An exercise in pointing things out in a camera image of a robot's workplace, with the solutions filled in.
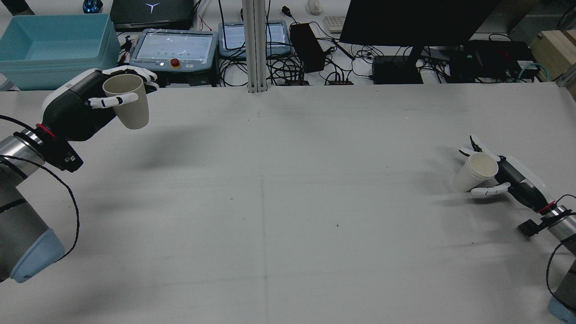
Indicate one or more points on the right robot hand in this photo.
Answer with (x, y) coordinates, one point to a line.
(517, 177)

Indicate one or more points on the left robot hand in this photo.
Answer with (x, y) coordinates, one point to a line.
(72, 108)

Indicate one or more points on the white paper cup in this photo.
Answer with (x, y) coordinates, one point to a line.
(465, 177)

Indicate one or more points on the beige paper cup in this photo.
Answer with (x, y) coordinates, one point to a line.
(132, 114)

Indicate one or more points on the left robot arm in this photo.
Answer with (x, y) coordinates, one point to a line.
(18, 216)

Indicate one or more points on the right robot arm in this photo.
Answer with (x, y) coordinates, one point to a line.
(564, 227)

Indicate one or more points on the teal plastic bin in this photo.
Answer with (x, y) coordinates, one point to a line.
(58, 40)

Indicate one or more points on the blue lit mouse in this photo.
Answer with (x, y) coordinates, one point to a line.
(92, 6)

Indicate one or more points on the teach pendant with red button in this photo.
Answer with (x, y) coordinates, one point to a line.
(173, 47)

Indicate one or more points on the black laptop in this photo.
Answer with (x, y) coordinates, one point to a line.
(153, 13)

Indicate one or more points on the black electronics unit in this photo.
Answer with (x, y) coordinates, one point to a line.
(490, 56)

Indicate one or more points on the wooden box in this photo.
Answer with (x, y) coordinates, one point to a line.
(555, 49)

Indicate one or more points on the black box device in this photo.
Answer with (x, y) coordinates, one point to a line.
(389, 69)

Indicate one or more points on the black monitor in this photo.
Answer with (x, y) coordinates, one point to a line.
(405, 22)

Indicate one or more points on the grey usb hub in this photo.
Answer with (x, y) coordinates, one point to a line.
(339, 82)
(297, 83)

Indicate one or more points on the teach pendant without button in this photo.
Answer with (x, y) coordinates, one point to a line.
(276, 36)

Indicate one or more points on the white keyboard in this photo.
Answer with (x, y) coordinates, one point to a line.
(335, 24)

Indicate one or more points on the black power adapter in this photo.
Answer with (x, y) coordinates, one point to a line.
(306, 45)

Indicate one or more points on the white computer mouse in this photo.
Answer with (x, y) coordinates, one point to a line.
(314, 6)

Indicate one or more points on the aluminium profile post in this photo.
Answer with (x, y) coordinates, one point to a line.
(255, 45)

